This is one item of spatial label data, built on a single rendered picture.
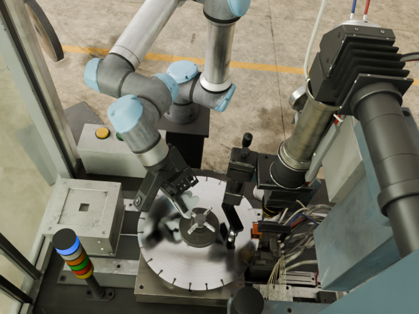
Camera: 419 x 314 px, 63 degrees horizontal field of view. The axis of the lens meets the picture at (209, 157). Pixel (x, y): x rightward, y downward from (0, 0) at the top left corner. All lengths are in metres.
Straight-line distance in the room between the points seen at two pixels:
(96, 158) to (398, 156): 1.01
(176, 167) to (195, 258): 0.25
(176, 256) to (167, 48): 2.32
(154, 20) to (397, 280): 0.81
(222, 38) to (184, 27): 2.21
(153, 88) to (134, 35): 0.16
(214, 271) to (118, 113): 0.46
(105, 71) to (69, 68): 2.07
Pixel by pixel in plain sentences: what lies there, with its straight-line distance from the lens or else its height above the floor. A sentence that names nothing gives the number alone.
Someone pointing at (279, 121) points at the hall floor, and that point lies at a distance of 2.56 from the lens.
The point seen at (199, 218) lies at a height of 1.00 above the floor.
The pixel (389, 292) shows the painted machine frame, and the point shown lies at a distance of 0.29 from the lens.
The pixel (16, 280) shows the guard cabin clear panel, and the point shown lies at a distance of 1.07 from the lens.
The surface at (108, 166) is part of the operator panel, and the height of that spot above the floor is 0.80.
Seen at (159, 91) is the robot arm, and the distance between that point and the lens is 0.79.
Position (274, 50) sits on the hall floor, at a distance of 3.19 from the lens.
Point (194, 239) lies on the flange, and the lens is 0.93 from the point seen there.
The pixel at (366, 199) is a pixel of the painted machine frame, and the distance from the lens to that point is 0.52.
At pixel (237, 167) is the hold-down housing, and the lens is 0.71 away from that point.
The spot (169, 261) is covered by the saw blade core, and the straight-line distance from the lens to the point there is 0.92.
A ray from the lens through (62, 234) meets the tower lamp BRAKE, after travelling 0.75.
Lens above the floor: 1.82
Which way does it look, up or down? 54 degrees down
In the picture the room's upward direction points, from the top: 9 degrees clockwise
